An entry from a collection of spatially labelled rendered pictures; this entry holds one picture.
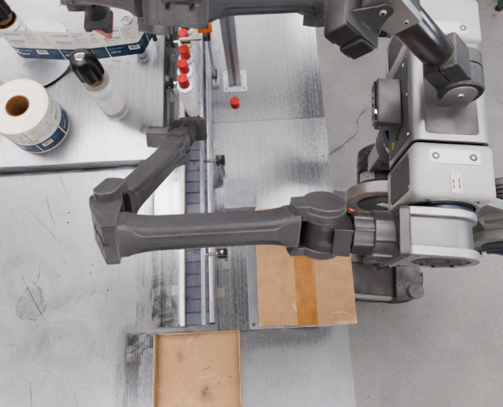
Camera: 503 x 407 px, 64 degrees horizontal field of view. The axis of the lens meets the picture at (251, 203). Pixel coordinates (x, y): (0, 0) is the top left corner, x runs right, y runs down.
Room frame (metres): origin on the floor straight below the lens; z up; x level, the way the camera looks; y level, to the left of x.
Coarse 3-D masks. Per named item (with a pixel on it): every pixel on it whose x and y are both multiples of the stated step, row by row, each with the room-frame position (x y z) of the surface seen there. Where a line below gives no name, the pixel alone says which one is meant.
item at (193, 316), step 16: (192, 144) 0.62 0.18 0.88; (192, 160) 0.56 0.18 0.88; (192, 176) 0.50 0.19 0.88; (192, 192) 0.44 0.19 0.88; (192, 208) 0.38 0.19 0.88; (192, 256) 0.23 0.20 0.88; (192, 272) 0.18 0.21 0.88; (208, 272) 0.17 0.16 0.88; (192, 288) 0.13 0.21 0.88; (208, 288) 0.12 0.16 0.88; (192, 304) 0.08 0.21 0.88; (208, 304) 0.07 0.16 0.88; (192, 320) 0.03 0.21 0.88; (208, 320) 0.03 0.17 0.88
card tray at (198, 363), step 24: (168, 336) 0.00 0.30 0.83; (192, 336) -0.01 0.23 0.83; (216, 336) -0.02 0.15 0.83; (168, 360) -0.08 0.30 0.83; (192, 360) -0.08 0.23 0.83; (216, 360) -0.09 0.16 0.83; (240, 360) -0.10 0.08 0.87; (168, 384) -0.14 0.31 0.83; (192, 384) -0.15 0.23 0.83; (216, 384) -0.16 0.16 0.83; (240, 384) -0.16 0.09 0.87
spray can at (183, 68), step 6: (180, 60) 0.80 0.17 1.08; (186, 60) 0.80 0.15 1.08; (180, 66) 0.78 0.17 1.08; (186, 66) 0.78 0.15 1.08; (180, 72) 0.78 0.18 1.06; (186, 72) 0.78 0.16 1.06; (192, 72) 0.79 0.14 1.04; (192, 78) 0.78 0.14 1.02; (198, 90) 0.79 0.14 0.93; (198, 96) 0.78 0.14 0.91
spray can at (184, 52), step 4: (184, 44) 0.86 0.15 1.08; (180, 48) 0.85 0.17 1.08; (184, 48) 0.84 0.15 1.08; (188, 48) 0.84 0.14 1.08; (180, 52) 0.83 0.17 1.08; (184, 52) 0.83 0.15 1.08; (188, 52) 0.83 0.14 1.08; (180, 56) 0.84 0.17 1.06; (184, 56) 0.83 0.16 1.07; (188, 56) 0.83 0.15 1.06; (192, 56) 0.84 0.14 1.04; (188, 60) 0.83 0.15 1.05; (192, 60) 0.83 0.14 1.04; (188, 64) 0.82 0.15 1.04; (192, 64) 0.83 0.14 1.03; (192, 68) 0.82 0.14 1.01; (196, 68) 0.84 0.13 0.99; (196, 72) 0.83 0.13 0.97; (196, 76) 0.83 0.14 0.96; (196, 80) 0.82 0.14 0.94
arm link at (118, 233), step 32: (320, 192) 0.22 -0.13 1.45; (96, 224) 0.19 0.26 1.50; (128, 224) 0.17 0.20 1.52; (160, 224) 0.17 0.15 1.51; (192, 224) 0.17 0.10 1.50; (224, 224) 0.16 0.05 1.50; (256, 224) 0.16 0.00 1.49; (288, 224) 0.16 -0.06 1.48; (320, 224) 0.15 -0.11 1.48; (128, 256) 0.13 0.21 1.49; (320, 256) 0.10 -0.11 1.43
